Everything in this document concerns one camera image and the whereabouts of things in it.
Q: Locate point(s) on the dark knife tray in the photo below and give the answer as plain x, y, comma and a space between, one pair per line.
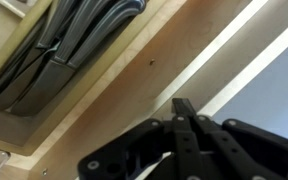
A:
4, 130

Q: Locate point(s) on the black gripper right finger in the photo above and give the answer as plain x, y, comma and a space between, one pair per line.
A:
250, 146

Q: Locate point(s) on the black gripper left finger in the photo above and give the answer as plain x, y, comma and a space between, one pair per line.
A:
185, 143

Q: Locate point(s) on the light wood kitchen drawer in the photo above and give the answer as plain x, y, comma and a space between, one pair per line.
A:
127, 90

